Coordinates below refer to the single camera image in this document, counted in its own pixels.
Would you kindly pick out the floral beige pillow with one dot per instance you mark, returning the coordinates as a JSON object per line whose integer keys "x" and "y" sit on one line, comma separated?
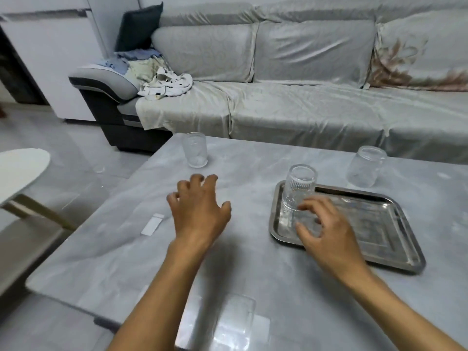
{"x": 420, "y": 58}

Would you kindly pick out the person's left little finger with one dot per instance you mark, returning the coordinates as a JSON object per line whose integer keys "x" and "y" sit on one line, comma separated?
{"x": 172, "y": 202}

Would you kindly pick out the person's left thumb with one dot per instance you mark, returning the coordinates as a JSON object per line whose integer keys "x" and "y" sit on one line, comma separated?
{"x": 225, "y": 211}

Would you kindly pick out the white cloth with black marks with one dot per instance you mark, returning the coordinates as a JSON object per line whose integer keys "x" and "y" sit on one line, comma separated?
{"x": 166, "y": 85}

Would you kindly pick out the person's right forearm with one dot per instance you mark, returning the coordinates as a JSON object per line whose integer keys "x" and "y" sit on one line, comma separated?
{"x": 398, "y": 314}

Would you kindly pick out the person's left forearm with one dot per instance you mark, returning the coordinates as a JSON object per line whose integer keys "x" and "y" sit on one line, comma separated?
{"x": 164, "y": 299}

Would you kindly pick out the pile of folded clothes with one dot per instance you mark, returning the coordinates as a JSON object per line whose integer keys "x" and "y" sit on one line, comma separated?
{"x": 135, "y": 63}

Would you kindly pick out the person's left hand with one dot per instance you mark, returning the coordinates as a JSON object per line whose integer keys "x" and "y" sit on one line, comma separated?
{"x": 199, "y": 219}

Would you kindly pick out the dark blue cushion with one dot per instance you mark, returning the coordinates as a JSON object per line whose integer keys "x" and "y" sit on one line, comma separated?
{"x": 138, "y": 29}

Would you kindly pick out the stainless steel tray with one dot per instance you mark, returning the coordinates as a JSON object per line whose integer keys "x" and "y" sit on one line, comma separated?
{"x": 373, "y": 230}

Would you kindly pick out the clear square glass tumbler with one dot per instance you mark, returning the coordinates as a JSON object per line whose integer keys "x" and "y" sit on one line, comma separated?
{"x": 234, "y": 321}

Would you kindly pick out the grey sofa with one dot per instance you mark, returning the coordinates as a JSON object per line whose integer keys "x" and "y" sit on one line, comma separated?
{"x": 314, "y": 54}

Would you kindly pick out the ribbed clear drinking glass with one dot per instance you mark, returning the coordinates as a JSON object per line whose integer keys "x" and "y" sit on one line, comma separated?
{"x": 294, "y": 188}

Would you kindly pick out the person's right thumb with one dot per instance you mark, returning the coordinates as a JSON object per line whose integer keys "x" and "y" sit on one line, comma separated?
{"x": 305, "y": 234}

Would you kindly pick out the person's left middle finger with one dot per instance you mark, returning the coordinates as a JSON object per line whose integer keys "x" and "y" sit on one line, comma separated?
{"x": 196, "y": 186}

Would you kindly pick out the person's right hand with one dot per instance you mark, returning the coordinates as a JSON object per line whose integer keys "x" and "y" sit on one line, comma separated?
{"x": 336, "y": 239}

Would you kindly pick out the white round side table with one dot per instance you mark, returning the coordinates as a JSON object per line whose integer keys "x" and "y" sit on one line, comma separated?
{"x": 22, "y": 171}

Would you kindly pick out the beige sofa cover sheet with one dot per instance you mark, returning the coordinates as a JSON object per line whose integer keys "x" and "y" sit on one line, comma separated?
{"x": 292, "y": 113}

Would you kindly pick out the white cabinet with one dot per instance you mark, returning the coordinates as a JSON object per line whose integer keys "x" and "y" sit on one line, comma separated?
{"x": 55, "y": 62}

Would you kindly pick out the clear glass jar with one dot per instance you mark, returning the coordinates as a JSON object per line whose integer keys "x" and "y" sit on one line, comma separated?
{"x": 365, "y": 168}

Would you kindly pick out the white card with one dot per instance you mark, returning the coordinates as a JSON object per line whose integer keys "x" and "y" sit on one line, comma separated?
{"x": 153, "y": 224}

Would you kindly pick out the patterned clear glass cup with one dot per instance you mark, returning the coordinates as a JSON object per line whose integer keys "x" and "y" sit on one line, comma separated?
{"x": 195, "y": 151}

